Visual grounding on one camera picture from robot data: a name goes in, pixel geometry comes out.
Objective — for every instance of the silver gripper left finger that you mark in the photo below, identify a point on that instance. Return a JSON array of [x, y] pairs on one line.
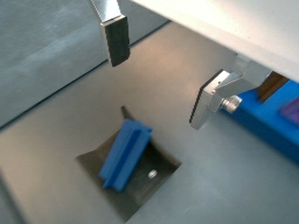
[[114, 26]]

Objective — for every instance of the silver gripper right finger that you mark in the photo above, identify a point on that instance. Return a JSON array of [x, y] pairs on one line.
[[219, 92]]

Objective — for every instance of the blue star peg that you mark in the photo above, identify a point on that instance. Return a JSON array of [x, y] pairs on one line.
[[127, 149]]

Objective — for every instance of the black curved fixture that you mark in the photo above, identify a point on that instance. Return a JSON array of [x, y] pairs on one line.
[[154, 169]]

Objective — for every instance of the blue shape-sorter block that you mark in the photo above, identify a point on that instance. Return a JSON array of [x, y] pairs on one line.
[[262, 119]]

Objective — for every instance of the brown notched peg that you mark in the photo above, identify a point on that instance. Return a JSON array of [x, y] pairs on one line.
[[274, 81]]

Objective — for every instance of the purple pentagon peg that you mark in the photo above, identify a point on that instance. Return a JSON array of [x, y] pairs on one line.
[[290, 111]]

